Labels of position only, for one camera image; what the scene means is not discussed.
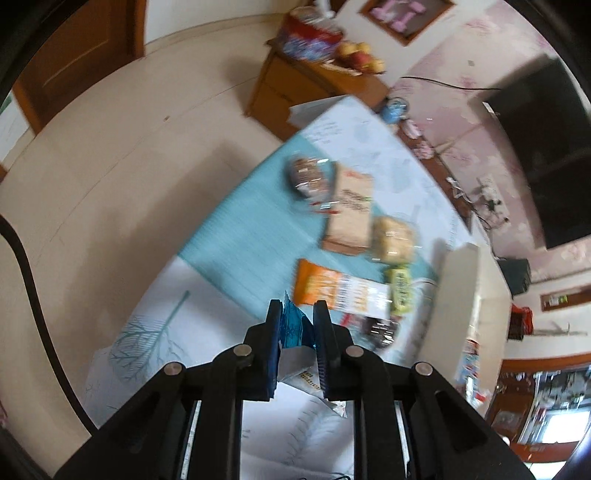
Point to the green snack packet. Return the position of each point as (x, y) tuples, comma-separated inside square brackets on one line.
[(400, 281)]

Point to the red gift bag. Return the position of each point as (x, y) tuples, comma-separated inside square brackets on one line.
[(307, 34)]

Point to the black wall television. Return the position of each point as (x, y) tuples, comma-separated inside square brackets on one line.
[(548, 127)]

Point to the clear packet of nuts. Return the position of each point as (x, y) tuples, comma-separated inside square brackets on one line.
[(310, 177)]

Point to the fruit bowl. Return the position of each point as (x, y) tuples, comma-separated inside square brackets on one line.
[(359, 57)]

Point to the small blue white snack packet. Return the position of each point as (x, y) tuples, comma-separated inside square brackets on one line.
[(298, 364)]

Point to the white power strip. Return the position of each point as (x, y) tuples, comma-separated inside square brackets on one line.
[(491, 198)]

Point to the beige paper snack box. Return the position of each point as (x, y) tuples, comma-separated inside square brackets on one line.
[(348, 229)]

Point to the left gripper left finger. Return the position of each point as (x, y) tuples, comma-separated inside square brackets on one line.
[(186, 422)]

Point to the pink dumbbell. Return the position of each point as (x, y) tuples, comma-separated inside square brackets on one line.
[(397, 14)]

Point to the black air fryer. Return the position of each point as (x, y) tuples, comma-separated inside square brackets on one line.
[(517, 273)]

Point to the brown white snack packet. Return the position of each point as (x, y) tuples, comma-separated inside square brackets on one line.
[(371, 333)]

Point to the wooden tv cabinet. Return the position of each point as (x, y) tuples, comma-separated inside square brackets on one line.
[(285, 82)]

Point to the orange white oats bar packet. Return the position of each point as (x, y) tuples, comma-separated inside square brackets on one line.
[(340, 291)]

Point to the white plastic bin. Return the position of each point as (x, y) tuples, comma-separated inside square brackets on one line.
[(472, 303)]

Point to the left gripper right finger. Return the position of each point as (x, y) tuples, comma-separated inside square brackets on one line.
[(408, 422)]

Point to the blue jar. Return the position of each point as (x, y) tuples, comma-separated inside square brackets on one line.
[(394, 110)]

